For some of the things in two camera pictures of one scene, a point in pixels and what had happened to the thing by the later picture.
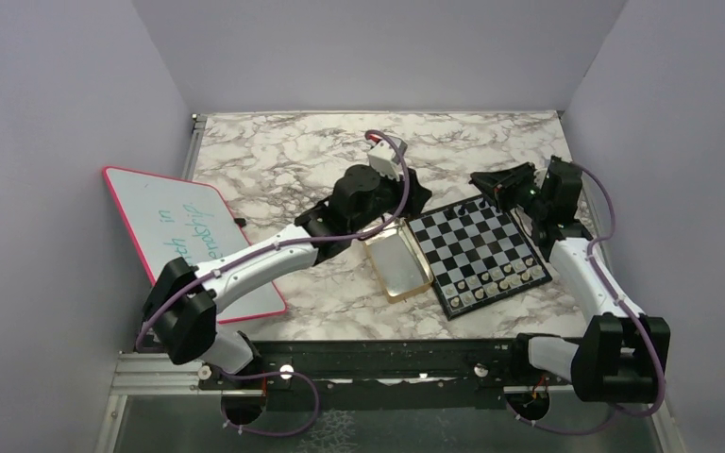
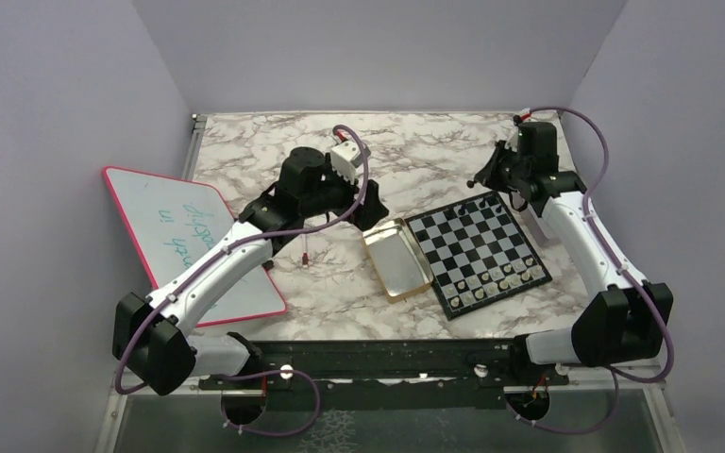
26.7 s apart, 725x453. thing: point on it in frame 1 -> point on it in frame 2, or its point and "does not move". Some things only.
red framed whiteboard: (169, 218) does not move
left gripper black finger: (418, 196) -> (372, 210)
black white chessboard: (475, 254) does not move
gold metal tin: (398, 263) does not move
